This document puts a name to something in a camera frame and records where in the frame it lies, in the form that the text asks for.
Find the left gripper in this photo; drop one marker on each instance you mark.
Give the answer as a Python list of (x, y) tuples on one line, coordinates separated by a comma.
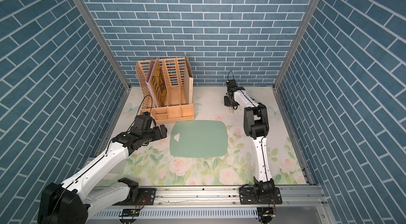
[(158, 134)]

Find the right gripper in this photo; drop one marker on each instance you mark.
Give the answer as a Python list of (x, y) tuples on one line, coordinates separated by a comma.
[(225, 103)]

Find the green cutting board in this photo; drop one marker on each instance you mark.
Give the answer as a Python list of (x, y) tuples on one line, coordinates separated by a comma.
[(199, 139)]

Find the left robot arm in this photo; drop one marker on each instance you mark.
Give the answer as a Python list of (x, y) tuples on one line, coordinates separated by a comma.
[(71, 202)]

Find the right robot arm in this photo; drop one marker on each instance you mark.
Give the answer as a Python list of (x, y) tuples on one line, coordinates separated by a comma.
[(256, 127)]

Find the left circuit board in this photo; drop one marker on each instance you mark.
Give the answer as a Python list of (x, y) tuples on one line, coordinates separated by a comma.
[(128, 216)]

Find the circuit board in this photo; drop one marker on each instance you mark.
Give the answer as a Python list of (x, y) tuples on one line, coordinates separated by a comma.
[(265, 215), (128, 216)]

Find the right circuit board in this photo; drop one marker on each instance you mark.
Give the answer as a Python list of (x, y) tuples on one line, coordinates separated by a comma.
[(265, 215)]

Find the floral table mat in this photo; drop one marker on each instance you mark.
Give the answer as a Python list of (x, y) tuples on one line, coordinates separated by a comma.
[(154, 165)]

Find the brown book in organizer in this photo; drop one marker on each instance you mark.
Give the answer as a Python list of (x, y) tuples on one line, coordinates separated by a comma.
[(156, 83)]

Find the peach desk file organizer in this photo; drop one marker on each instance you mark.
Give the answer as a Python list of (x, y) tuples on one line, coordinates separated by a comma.
[(179, 84)]

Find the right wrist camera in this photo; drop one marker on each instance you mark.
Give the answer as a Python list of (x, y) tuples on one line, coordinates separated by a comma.
[(231, 84)]

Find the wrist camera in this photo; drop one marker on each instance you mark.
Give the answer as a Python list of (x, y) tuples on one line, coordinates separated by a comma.
[(143, 122), (231, 84)]

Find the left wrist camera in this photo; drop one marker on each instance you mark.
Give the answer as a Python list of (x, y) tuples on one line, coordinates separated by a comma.
[(143, 122)]

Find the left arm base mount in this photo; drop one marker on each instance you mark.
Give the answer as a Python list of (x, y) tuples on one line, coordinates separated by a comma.
[(140, 197)]

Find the white vented cable tray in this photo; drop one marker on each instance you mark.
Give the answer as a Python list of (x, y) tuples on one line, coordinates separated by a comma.
[(182, 213)]

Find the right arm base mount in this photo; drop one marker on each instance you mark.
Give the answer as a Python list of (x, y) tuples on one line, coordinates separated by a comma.
[(248, 197)]

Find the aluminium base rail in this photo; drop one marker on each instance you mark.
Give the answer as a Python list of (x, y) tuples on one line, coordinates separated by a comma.
[(301, 204)]

